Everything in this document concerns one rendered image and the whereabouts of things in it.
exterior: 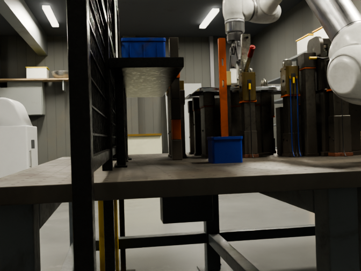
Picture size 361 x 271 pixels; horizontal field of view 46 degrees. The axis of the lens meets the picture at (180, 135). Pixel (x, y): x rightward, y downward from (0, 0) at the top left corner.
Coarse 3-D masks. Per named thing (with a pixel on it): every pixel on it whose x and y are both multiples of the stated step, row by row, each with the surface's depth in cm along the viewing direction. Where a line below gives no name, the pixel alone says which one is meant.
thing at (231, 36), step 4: (236, 32) 191; (228, 36) 193; (232, 36) 191; (236, 36) 191; (240, 36) 191; (228, 40) 193; (232, 40) 192; (236, 40) 191; (240, 40) 192; (232, 44) 196; (232, 52) 196
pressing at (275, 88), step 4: (200, 88) 182; (204, 88) 182; (208, 88) 182; (212, 88) 182; (216, 88) 182; (232, 88) 183; (236, 88) 183; (256, 88) 184; (260, 88) 184; (264, 88) 185; (268, 88) 185; (272, 88) 185; (276, 88) 185; (280, 88) 186; (196, 92) 199; (200, 92) 199; (216, 92) 202; (272, 92) 207; (276, 92) 207; (280, 92) 207
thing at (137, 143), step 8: (128, 136) 715; (136, 136) 717; (144, 136) 719; (152, 136) 721; (160, 136) 724; (128, 144) 715; (136, 144) 717; (144, 144) 719; (152, 144) 721; (160, 144) 723; (128, 152) 715; (136, 152) 717; (144, 152) 719; (152, 152) 721; (160, 152) 723
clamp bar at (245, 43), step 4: (244, 36) 177; (248, 36) 176; (244, 40) 177; (248, 40) 177; (244, 44) 177; (248, 44) 178; (244, 48) 178; (248, 48) 178; (244, 52) 178; (244, 56) 178; (244, 60) 178; (244, 64) 179; (248, 68) 179
